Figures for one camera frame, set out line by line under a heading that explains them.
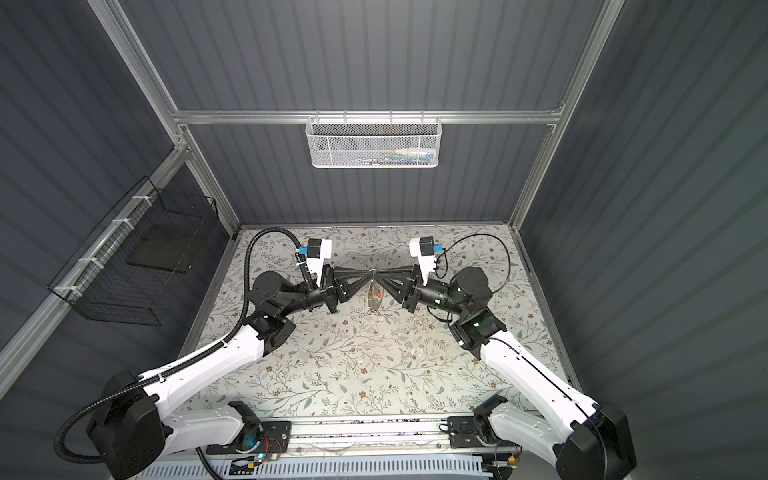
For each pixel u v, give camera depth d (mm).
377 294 641
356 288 608
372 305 632
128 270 721
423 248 558
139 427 381
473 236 1178
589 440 382
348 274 598
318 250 552
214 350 494
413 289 568
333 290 562
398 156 928
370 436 754
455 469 701
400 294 597
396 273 603
